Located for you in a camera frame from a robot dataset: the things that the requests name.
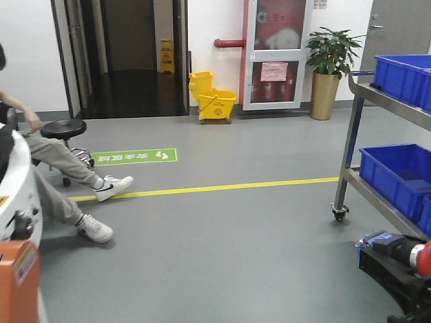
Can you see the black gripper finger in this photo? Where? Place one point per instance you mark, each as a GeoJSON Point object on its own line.
{"type": "Point", "coordinates": [398, 280]}
{"type": "Point", "coordinates": [411, 318]}

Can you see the red mushroom push button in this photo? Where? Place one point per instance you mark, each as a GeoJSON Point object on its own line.
{"type": "Point", "coordinates": [407, 250]}

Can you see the blue bin on cart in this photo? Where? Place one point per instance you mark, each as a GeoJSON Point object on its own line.
{"type": "Point", "coordinates": [400, 173]}

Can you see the steel trolley cart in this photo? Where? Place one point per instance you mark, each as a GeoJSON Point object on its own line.
{"type": "Point", "coordinates": [376, 120]}

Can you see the potted green plant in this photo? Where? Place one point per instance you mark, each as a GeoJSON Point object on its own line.
{"type": "Point", "coordinates": [331, 57]}

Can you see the yellow mop bucket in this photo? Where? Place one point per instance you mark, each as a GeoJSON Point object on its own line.
{"type": "Point", "coordinates": [215, 105]}

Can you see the green floor sign sticker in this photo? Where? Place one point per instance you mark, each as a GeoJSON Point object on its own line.
{"type": "Point", "coordinates": [116, 158]}

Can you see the yellow wet floor sign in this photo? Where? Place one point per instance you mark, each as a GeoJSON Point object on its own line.
{"type": "Point", "coordinates": [166, 55]}

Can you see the black round stool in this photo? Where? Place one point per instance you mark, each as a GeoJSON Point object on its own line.
{"type": "Point", "coordinates": [64, 130]}

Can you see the seated person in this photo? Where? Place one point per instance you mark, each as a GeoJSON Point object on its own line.
{"type": "Point", "coordinates": [57, 206]}

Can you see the white orange mobile robot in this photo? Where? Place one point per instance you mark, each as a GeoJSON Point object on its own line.
{"type": "Point", "coordinates": [20, 231]}

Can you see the red fire hose cabinet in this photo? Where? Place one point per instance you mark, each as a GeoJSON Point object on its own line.
{"type": "Point", "coordinates": [273, 57]}

